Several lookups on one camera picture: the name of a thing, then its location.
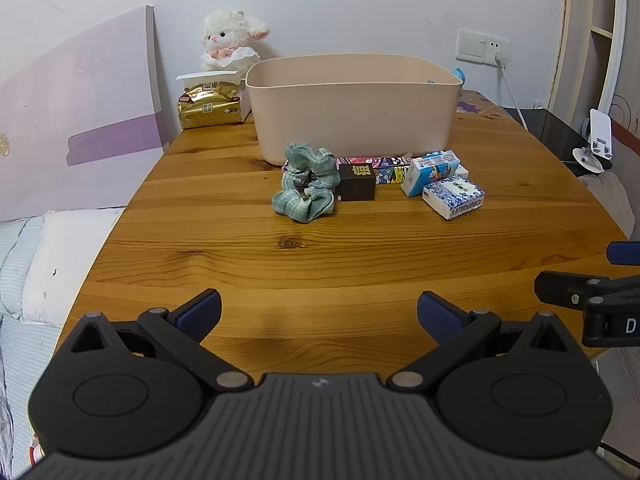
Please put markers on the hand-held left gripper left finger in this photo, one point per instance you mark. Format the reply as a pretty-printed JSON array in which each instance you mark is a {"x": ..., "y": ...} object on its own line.
[{"x": 200, "y": 311}]

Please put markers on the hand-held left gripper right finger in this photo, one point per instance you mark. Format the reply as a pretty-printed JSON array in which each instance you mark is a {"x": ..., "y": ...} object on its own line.
[{"x": 440, "y": 312}]

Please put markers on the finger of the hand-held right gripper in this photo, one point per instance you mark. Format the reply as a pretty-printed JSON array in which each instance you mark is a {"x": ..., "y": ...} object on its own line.
[
  {"x": 565, "y": 287},
  {"x": 622, "y": 252}
]

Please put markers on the blue patterned tissue packet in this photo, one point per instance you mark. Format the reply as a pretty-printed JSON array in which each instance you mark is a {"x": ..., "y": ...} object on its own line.
[{"x": 455, "y": 197}]

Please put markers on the blue white milk carton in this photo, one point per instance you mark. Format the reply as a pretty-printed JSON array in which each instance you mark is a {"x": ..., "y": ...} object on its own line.
[{"x": 427, "y": 172}]

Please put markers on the small white packet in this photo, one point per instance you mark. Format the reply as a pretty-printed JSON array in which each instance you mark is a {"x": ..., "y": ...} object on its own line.
[{"x": 462, "y": 171}]

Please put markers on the small dark brown box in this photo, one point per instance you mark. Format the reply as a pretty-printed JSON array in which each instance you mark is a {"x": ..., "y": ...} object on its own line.
[{"x": 356, "y": 184}]

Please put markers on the purple printed box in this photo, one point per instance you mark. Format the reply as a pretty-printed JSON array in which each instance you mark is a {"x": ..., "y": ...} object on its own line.
[{"x": 387, "y": 166}]

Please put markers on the green checked scrunchie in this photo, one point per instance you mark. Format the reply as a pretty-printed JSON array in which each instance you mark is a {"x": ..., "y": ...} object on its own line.
[{"x": 305, "y": 187}]

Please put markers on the beige plastic storage bin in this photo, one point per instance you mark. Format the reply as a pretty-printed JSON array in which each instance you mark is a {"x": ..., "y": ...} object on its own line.
[{"x": 355, "y": 110}]

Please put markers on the grey cloth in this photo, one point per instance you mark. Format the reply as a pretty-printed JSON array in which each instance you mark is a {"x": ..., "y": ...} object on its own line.
[{"x": 607, "y": 200}]

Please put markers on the white phone stand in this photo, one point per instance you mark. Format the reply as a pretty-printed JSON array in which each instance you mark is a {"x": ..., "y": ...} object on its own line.
[{"x": 599, "y": 135}]

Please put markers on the white pillow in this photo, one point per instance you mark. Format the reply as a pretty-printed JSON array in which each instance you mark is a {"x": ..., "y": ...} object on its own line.
[{"x": 70, "y": 265}]

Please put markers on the light blue bed sheet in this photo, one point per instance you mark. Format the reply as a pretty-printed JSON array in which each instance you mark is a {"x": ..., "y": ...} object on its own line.
[{"x": 20, "y": 360}]

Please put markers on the purple patterned mat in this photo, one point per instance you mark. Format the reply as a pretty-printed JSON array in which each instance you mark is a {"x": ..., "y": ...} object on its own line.
[{"x": 477, "y": 105}]

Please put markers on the gold foil tissue pack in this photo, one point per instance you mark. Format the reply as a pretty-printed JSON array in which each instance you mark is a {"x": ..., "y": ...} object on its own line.
[{"x": 207, "y": 107}]

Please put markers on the cream shelf unit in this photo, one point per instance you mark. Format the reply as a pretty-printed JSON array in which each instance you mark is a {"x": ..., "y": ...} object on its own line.
[{"x": 590, "y": 35}]

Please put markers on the pink and purple headboard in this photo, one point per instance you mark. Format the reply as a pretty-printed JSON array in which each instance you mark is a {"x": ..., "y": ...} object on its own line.
[{"x": 75, "y": 125}]

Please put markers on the small blue toy figure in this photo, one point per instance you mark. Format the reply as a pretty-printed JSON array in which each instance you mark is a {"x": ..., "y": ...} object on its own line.
[{"x": 459, "y": 76}]

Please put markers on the white plush sheep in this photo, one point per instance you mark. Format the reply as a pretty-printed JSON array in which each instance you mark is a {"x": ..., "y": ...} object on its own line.
[{"x": 227, "y": 35}]

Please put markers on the white wall switch socket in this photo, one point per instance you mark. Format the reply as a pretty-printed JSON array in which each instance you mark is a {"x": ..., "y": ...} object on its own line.
[{"x": 475, "y": 46}]

